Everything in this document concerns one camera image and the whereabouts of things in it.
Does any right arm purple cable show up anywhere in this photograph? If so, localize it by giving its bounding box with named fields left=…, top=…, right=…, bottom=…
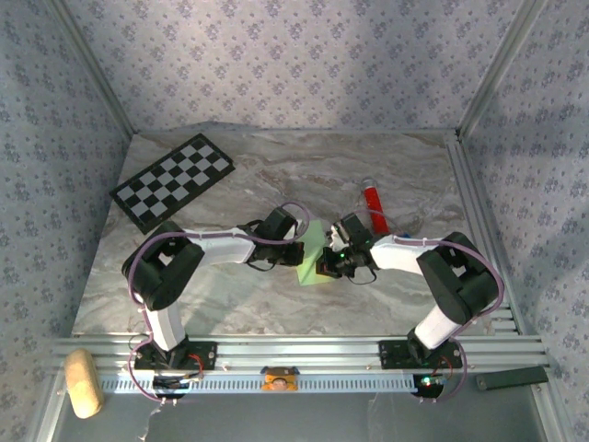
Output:
left=353, top=207, right=506, bottom=406

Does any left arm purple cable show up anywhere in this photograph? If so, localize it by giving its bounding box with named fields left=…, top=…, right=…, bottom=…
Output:
left=124, top=201, right=312, bottom=406

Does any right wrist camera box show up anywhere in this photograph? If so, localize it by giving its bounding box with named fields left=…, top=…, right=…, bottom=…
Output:
left=325, top=220, right=348, bottom=248

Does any aluminium side rail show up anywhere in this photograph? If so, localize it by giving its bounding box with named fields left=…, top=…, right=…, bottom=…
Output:
left=444, top=131, right=525, bottom=335

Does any long aluminium mounting rail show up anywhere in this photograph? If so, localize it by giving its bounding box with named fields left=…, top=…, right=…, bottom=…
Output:
left=50, top=335, right=551, bottom=374

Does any orange cartoon figure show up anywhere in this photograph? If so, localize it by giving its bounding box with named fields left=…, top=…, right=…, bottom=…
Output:
left=260, top=366, right=300, bottom=393

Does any small black circuit board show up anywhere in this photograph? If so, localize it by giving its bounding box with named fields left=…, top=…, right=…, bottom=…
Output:
left=411, top=373, right=450, bottom=398
left=151, top=373, right=206, bottom=400

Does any light green paper sheet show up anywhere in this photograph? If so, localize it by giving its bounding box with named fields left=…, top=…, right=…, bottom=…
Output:
left=295, top=218, right=331, bottom=287

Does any slotted cable duct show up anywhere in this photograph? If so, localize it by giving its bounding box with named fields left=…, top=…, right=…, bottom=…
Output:
left=98, top=372, right=418, bottom=395

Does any red glitter tube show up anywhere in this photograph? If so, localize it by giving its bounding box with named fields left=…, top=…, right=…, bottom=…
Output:
left=360, top=178, right=391, bottom=234

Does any flat black bar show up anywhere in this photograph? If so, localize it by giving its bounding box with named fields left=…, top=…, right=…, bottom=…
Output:
left=475, top=366, right=550, bottom=392

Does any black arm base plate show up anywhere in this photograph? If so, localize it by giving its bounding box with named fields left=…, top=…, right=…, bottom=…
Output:
left=133, top=341, right=218, bottom=372
left=377, top=339, right=464, bottom=370

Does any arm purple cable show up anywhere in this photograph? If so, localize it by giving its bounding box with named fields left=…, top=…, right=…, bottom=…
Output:
left=353, top=207, right=506, bottom=406
left=124, top=201, right=312, bottom=406

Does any black white checkerboard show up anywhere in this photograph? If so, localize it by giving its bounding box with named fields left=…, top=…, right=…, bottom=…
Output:
left=109, top=133, right=237, bottom=236

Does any aluminium frame leg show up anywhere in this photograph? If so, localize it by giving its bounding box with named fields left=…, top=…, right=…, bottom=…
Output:
left=34, top=370, right=68, bottom=442
left=533, top=381, right=576, bottom=442

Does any aluminium frame post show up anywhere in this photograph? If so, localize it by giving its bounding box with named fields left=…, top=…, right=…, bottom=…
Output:
left=455, top=0, right=549, bottom=138
left=45, top=0, right=139, bottom=137

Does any beige cork block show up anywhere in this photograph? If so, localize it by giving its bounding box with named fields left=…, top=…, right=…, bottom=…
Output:
left=64, top=348, right=105, bottom=420

